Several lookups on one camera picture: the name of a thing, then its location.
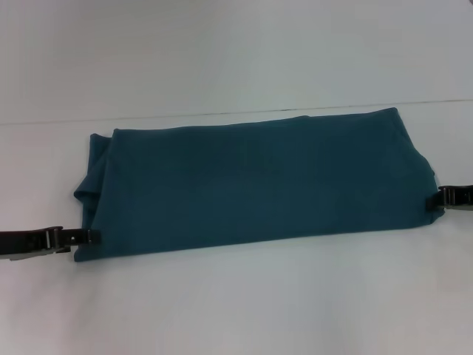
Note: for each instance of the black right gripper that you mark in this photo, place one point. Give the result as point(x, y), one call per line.
point(460, 197)

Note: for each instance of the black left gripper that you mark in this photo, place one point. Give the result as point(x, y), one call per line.
point(26, 242)

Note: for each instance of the teal printed t-shirt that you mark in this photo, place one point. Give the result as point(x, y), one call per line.
point(258, 185)

